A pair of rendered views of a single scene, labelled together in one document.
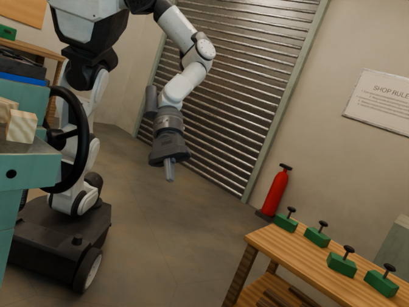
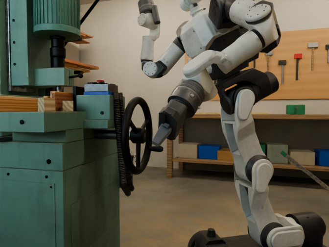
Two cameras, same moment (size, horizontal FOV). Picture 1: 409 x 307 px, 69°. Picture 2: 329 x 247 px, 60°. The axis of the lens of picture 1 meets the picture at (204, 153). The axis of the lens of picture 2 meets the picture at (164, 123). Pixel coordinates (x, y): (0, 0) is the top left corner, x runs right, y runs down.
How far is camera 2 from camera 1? 90 cm
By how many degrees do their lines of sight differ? 75
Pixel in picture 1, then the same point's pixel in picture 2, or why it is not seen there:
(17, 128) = (39, 104)
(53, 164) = (39, 117)
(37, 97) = (103, 101)
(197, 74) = (239, 41)
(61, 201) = (252, 229)
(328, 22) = not seen: outside the picture
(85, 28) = not seen: hidden behind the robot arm
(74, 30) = not seen: hidden behind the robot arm
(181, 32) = (242, 15)
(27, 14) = (320, 90)
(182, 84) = (202, 57)
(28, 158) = (27, 113)
